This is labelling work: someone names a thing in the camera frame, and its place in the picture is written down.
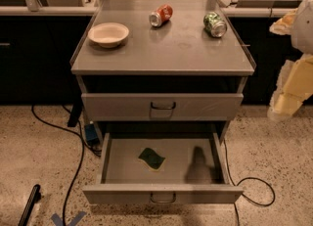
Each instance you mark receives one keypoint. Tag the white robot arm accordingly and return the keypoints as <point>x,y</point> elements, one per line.
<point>302,28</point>

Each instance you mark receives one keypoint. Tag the black counter cabinet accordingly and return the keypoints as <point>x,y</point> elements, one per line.
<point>35,52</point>

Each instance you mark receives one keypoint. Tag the grey drawer cabinet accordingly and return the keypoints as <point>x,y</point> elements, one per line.
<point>177,58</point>

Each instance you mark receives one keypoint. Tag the green and yellow sponge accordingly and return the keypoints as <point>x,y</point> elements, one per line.
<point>151,159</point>

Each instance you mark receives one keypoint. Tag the blue power adapter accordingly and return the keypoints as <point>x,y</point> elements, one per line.
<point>90,134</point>

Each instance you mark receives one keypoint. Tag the black bar on floor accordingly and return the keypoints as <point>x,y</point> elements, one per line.
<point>33,198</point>

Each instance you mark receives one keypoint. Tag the red soda can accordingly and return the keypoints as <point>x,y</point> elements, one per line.
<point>161,15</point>

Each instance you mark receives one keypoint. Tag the white bowl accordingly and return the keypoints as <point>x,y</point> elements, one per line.
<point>108,35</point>

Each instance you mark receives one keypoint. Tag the grey upper drawer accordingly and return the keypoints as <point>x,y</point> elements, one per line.
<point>163,107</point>

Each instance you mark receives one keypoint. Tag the grey open middle drawer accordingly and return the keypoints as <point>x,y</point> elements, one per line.
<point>193,171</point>

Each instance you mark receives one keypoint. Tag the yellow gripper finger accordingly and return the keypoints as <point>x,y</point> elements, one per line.
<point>294,86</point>
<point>283,25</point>

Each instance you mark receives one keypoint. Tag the green soda can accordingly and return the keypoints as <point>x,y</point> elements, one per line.
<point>214,25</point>

